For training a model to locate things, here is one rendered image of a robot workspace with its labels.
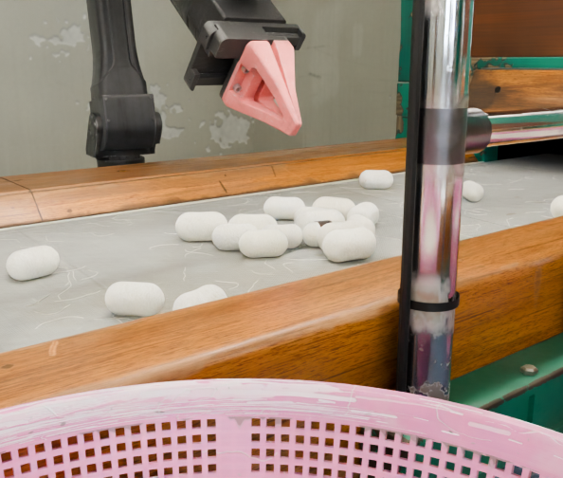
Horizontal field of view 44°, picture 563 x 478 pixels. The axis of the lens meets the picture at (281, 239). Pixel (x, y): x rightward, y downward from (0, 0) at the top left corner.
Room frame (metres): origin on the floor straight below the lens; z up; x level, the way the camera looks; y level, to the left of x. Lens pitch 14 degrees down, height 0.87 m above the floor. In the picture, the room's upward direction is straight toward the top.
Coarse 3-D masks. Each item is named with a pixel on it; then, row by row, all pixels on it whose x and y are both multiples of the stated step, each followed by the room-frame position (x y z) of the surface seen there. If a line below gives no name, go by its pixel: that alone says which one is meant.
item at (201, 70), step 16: (192, 32) 0.66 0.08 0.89; (208, 32) 0.59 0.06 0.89; (272, 32) 0.64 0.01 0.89; (288, 32) 0.65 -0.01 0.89; (208, 48) 0.60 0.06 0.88; (192, 64) 0.61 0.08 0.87; (208, 64) 0.62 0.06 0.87; (224, 64) 0.63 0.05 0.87; (192, 80) 0.61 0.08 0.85; (208, 80) 0.62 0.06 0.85; (224, 80) 0.64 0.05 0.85
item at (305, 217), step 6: (312, 210) 0.50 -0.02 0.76; (318, 210) 0.50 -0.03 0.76; (324, 210) 0.50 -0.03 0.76; (330, 210) 0.51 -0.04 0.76; (300, 216) 0.50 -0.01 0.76; (306, 216) 0.50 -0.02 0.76; (312, 216) 0.50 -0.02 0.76; (318, 216) 0.50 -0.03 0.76; (324, 216) 0.50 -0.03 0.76; (330, 216) 0.50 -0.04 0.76; (336, 216) 0.50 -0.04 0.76; (342, 216) 0.50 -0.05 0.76; (300, 222) 0.49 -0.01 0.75; (306, 222) 0.49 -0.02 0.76; (300, 228) 0.49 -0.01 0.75
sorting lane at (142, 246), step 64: (320, 192) 0.70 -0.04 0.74; (384, 192) 0.70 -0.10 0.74; (512, 192) 0.70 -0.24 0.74; (0, 256) 0.45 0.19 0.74; (64, 256) 0.45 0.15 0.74; (128, 256) 0.45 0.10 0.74; (192, 256) 0.45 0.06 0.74; (320, 256) 0.45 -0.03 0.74; (384, 256) 0.45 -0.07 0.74; (0, 320) 0.33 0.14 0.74; (64, 320) 0.33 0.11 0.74; (128, 320) 0.33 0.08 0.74
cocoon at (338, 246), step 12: (360, 228) 0.45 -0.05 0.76; (324, 240) 0.44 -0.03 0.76; (336, 240) 0.43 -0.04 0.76; (348, 240) 0.43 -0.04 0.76; (360, 240) 0.44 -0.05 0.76; (372, 240) 0.44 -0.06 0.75; (324, 252) 0.44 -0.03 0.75; (336, 252) 0.43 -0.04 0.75; (348, 252) 0.43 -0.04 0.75; (360, 252) 0.44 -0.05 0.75; (372, 252) 0.44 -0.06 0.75
